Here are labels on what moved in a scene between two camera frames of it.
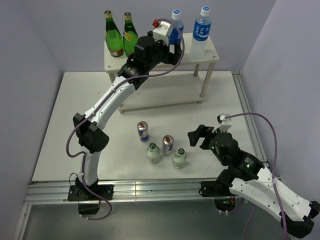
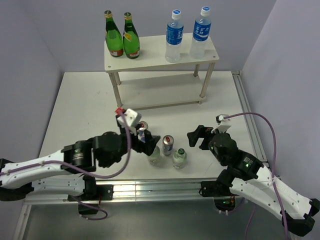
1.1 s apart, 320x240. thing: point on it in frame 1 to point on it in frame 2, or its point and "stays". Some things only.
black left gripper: [170, 58] to [150, 141]
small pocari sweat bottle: [176, 28] stays
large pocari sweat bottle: [201, 33] stays
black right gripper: [202, 131] stays
